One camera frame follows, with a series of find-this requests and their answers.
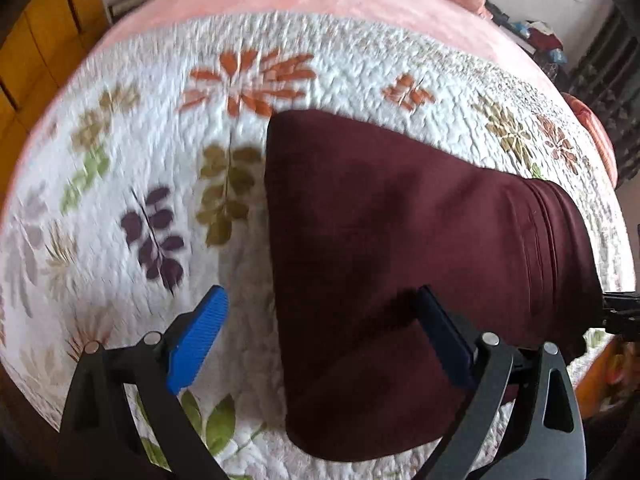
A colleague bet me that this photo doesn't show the maroon pants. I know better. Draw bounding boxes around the maroon pants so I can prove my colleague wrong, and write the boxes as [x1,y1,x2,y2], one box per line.
[264,108,606,463]

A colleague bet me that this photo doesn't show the white floral quilt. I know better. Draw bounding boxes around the white floral quilt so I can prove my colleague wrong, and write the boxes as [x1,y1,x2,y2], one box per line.
[0,7,631,480]

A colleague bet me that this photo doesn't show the dark window grille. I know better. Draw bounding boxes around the dark window grille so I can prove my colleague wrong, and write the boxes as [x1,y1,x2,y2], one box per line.
[567,0,640,191]

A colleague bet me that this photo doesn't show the dark red clothing pile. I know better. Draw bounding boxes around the dark red clothing pile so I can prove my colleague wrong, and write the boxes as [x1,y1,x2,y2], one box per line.
[527,21,563,51]

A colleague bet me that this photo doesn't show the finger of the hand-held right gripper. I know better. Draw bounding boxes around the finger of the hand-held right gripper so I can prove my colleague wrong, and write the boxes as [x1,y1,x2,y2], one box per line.
[597,290,640,341]

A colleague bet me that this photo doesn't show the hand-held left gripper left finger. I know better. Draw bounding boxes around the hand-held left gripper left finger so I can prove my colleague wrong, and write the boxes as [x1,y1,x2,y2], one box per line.
[56,284,231,480]

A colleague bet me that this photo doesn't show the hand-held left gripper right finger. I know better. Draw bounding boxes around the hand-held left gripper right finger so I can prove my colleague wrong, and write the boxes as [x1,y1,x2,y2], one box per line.
[416,285,587,480]

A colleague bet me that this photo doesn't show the orange patterned cloth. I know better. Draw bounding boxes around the orange patterned cloth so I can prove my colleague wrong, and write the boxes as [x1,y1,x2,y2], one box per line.
[570,330,640,421]

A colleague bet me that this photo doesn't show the orange striped pillow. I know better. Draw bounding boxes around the orange striped pillow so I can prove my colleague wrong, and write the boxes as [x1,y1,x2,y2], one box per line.
[560,92,618,186]

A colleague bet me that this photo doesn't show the yellow wooden wardrobe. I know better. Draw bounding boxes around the yellow wooden wardrobe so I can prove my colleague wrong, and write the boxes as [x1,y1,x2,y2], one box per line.
[0,0,108,196]

